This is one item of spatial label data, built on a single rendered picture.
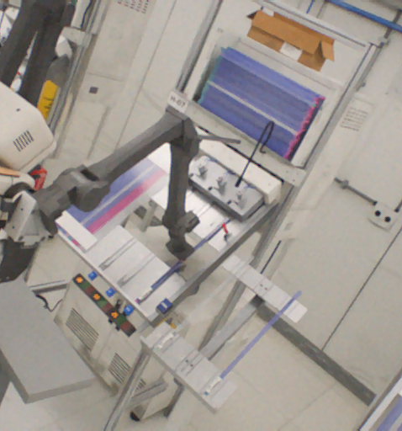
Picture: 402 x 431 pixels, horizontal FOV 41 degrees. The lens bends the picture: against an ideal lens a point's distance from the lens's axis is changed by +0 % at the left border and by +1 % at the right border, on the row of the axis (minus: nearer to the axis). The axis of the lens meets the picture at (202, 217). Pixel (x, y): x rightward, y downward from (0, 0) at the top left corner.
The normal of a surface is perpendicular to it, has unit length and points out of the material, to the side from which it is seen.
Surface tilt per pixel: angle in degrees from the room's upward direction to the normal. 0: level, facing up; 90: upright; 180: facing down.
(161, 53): 90
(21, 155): 90
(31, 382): 0
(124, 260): 45
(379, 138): 90
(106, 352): 90
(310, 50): 75
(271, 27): 81
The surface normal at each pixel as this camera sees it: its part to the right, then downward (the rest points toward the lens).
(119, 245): -0.11, -0.56
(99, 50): 0.70, 0.54
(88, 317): -0.57, 0.05
